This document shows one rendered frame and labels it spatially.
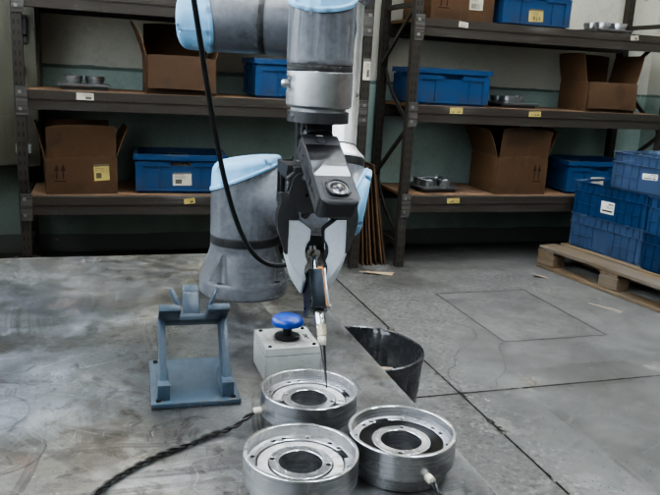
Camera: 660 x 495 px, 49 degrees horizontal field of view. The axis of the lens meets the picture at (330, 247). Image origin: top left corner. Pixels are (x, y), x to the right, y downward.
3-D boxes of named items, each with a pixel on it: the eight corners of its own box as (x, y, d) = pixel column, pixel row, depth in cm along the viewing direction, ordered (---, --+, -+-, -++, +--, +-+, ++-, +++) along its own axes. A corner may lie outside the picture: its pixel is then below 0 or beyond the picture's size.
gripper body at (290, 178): (333, 205, 92) (338, 108, 89) (353, 220, 84) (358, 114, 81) (273, 205, 90) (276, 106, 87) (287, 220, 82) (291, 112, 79)
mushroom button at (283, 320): (305, 357, 91) (307, 319, 90) (274, 358, 90) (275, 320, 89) (297, 345, 95) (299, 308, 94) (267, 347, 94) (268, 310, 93)
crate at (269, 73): (322, 97, 461) (324, 62, 456) (341, 101, 426) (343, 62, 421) (241, 94, 445) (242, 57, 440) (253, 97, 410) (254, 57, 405)
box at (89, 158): (132, 194, 402) (131, 126, 393) (36, 195, 384) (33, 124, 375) (123, 183, 438) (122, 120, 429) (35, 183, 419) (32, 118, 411)
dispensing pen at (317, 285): (318, 382, 80) (303, 239, 85) (309, 388, 84) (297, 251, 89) (337, 380, 80) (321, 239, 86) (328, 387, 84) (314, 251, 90)
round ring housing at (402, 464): (329, 449, 74) (331, 412, 74) (418, 433, 79) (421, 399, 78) (374, 506, 65) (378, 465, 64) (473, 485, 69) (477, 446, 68)
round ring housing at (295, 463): (262, 535, 60) (264, 491, 59) (228, 470, 69) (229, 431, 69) (375, 511, 64) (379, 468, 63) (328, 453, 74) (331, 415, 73)
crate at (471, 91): (462, 103, 491) (465, 70, 485) (489, 107, 455) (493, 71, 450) (390, 100, 475) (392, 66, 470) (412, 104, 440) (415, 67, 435)
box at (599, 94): (641, 114, 485) (650, 56, 476) (579, 111, 475) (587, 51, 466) (606, 110, 523) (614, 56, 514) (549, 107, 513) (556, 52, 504)
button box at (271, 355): (319, 379, 91) (322, 343, 90) (264, 384, 89) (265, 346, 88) (302, 355, 98) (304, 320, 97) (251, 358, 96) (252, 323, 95)
